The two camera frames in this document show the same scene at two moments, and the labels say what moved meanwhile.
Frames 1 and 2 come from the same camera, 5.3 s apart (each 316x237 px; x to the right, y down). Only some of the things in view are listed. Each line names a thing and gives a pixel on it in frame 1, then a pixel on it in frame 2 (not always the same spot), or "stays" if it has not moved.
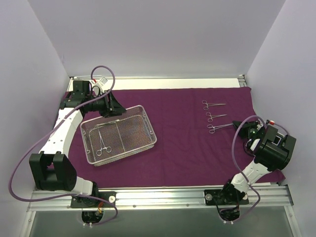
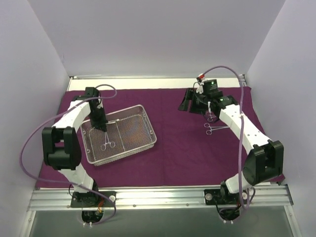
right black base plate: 225,197 stays
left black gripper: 108,104 -> 99,124
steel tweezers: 106,123 stays
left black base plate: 110,196 stays
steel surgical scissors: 211,120 stays
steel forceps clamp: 108,148 -> 107,141
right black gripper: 247,128 -> 193,103
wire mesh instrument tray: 108,139 stays
